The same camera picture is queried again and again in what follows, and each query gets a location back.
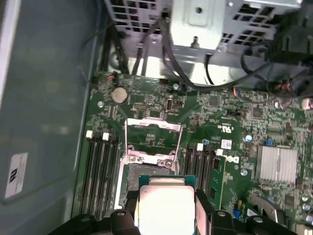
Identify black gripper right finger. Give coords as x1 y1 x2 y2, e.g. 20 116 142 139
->
195 188 292 235

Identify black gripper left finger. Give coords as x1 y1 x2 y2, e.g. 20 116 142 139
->
47 190 140 235

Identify silver green CPU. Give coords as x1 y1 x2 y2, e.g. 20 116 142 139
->
137 175 198 235

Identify metal socket cover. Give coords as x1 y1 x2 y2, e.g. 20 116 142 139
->
123 117 184 160

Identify RAM slot white clips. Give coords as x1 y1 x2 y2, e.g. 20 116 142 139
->
97 133 111 219
80 131 95 216
194 143 205 190

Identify CPU socket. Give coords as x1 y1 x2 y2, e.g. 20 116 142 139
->
114 150 183 211

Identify green RAM stick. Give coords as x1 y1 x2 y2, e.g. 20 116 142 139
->
209 155 227 210

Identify silver finned chipset heatsink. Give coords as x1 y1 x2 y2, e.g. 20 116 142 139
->
255 145 298 184

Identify green motherboard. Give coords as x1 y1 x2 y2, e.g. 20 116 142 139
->
70 70 313 235

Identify white case sticker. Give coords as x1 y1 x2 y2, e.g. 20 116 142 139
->
4 153 29 199

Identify black silver PC case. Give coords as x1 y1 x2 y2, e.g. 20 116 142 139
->
0 0 313 235

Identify round coin cell battery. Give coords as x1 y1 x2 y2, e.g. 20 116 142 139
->
111 87 129 105

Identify silver perforated drive cage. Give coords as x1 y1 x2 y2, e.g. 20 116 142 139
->
104 0 305 53

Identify short black cable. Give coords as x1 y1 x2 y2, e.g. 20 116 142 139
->
204 53 216 85

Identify thick black cable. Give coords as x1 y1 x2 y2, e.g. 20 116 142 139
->
111 34 130 74
100 23 111 74

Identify black cable grey clip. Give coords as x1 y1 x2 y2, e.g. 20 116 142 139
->
133 23 159 75

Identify black flat SATA cable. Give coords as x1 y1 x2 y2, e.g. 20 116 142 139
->
160 11 272 90

